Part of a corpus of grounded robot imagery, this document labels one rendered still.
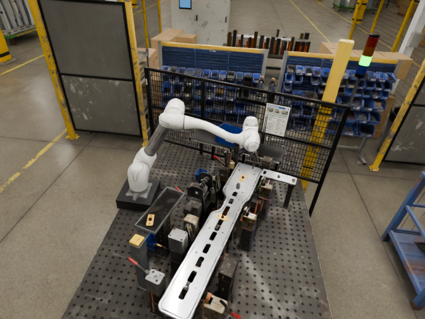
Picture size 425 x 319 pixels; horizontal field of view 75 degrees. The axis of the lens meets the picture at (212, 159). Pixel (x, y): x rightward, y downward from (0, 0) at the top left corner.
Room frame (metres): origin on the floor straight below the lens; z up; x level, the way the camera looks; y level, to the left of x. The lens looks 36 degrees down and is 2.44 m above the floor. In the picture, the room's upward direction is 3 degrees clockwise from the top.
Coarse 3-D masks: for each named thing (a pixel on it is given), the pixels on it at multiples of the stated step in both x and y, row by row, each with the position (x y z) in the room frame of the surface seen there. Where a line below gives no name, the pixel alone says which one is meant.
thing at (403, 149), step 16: (416, 80) 3.31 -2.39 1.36; (416, 96) 3.32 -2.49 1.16; (400, 112) 3.32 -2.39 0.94; (416, 112) 3.33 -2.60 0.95; (400, 128) 3.34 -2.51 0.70; (416, 128) 3.33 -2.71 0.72; (384, 144) 3.34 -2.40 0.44; (400, 144) 3.33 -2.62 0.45; (416, 144) 3.33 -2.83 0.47; (384, 160) 3.33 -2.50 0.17; (400, 160) 3.33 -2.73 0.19; (416, 160) 3.32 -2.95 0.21
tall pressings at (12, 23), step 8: (0, 0) 9.43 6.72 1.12; (16, 0) 10.05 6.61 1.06; (24, 0) 10.08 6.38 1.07; (8, 8) 9.53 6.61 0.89; (24, 8) 10.32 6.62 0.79; (0, 16) 9.15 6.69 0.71; (8, 16) 9.45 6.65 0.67; (16, 16) 9.78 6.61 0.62; (24, 16) 10.07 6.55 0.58; (32, 16) 10.46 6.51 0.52; (0, 24) 9.23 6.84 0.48; (8, 24) 9.27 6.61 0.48; (16, 24) 9.91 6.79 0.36; (24, 24) 10.03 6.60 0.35; (32, 24) 10.04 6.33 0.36
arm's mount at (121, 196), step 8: (128, 184) 1.81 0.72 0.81; (152, 184) 1.83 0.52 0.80; (120, 192) 1.70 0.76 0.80; (152, 192) 1.73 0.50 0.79; (120, 200) 1.62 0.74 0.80; (128, 200) 1.63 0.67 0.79; (136, 200) 1.63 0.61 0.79; (144, 200) 1.64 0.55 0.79; (152, 200) 1.66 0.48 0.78; (120, 208) 1.61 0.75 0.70; (128, 208) 1.61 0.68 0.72; (136, 208) 1.60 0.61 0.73; (144, 208) 1.60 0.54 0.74
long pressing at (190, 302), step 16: (240, 176) 1.77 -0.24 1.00; (256, 176) 1.78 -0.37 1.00; (224, 192) 1.56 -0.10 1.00; (240, 192) 1.57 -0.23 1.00; (224, 208) 1.39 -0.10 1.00; (240, 208) 1.41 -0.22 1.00; (208, 224) 1.24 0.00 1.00; (224, 224) 1.25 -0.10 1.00; (208, 240) 1.11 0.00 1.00; (224, 240) 1.12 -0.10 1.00; (192, 256) 0.99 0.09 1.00; (208, 256) 0.99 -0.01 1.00; (176, 272) 0.88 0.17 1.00; (208, 272) 0.89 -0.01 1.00; (176, 288) 0.79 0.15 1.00; (192, 288) 0.79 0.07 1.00; (160, 304) 0.70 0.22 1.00; (176, 304) 0.70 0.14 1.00; (192, 304) 0.71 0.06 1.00
